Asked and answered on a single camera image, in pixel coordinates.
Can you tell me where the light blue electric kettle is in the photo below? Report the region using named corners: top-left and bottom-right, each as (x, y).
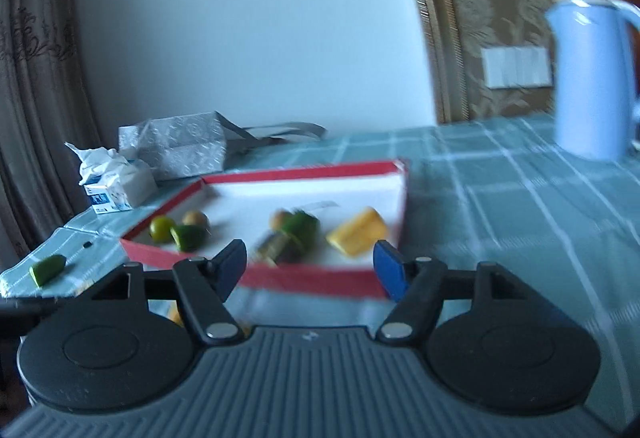
top-left (544, 0), bottom-right (640, 162)

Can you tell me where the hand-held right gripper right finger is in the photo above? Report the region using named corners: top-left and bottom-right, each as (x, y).
top-left (373, 240), bottom-right (556, 346)

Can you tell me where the large green tomato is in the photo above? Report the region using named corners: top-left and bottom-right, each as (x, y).
top-left (282, 212), bottom-right (321, 255)

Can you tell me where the brown patterned curtain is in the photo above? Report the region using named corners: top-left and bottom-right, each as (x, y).
top-left (0, 0), bottom-right (103, 263)

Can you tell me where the red cardboard tray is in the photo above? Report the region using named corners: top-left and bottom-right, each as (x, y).
top-left (120, 159), bottom-right (410, 301)

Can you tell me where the green checked tablecloth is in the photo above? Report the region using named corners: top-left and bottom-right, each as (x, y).
top-left (0, 110), bottom-right (640, 438)

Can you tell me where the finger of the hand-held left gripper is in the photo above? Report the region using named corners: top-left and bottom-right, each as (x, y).
top-left (0, 299), bottom-right (76, 317)

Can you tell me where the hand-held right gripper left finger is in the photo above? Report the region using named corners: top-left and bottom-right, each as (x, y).
top-left (75, 239), bottom-right (248, 346)

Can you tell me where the white wall switch panel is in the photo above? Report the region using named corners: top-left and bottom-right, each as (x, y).
top-left (481, 45), bottom-right (552, 90)

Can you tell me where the large dark sugarcane piece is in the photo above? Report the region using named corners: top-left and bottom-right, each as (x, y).
top-left (255, 233), bottom-right (303, 267)

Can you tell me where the grey patterned gift bag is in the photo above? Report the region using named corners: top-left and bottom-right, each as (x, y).
top-left (118, 111), bottom-right (328, 182)

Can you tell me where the white tissue pack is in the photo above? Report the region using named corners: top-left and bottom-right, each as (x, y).
top-left (65, 142), bottom-right (158, 215)

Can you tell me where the small green tomato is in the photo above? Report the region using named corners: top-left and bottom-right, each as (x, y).
top-left (149, 216), bottom-right (177, 245)

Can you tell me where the brown wooden wall trim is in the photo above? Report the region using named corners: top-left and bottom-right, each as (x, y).
top-left (392, 0), bottom-right (468, 125)

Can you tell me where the green fruit piece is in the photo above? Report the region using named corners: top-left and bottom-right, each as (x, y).
top-left (29, 254), bottom-right (67, 287)
top-left (171, 224), bottom-right (208, 253)

